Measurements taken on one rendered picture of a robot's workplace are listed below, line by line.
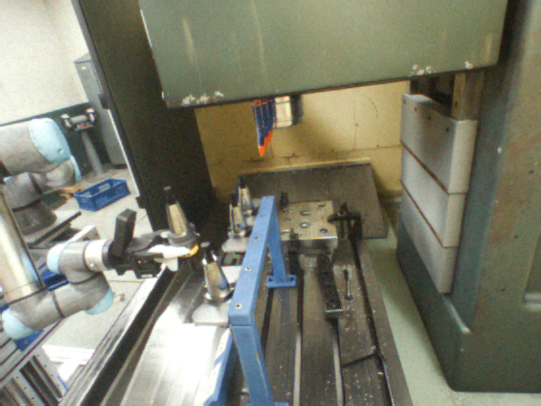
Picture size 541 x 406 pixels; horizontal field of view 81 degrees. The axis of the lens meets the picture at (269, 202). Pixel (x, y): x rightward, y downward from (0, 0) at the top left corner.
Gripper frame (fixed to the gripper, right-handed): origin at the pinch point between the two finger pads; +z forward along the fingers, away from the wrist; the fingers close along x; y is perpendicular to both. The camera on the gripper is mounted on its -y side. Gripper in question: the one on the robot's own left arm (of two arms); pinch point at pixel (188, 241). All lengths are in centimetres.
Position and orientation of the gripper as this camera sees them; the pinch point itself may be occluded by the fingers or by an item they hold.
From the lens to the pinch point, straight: 73.6
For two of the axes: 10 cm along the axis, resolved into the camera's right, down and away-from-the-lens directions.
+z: 9.8, -1.0, -1.7
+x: -1.1, 4.6, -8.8
